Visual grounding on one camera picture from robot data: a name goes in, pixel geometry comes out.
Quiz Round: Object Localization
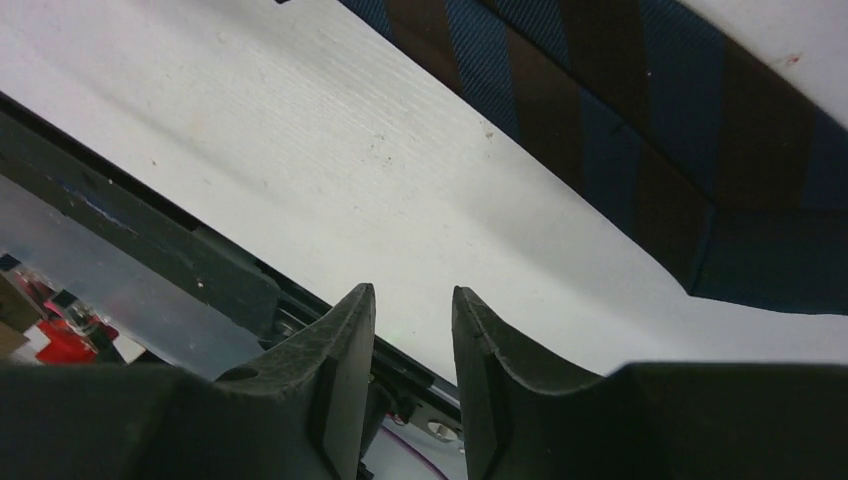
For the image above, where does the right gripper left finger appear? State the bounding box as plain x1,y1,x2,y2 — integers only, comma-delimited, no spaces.
1,283,375,479

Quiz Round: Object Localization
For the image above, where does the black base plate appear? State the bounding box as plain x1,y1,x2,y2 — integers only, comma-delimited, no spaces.
0,92,462,425

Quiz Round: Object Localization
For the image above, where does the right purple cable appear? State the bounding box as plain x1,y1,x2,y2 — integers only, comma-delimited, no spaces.
377,423,452,480

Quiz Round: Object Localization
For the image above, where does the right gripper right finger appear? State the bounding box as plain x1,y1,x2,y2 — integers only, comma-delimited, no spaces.
452,287,847,479

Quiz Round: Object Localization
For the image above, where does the navy striped tie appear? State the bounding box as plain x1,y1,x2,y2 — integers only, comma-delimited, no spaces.
348,1,847,315

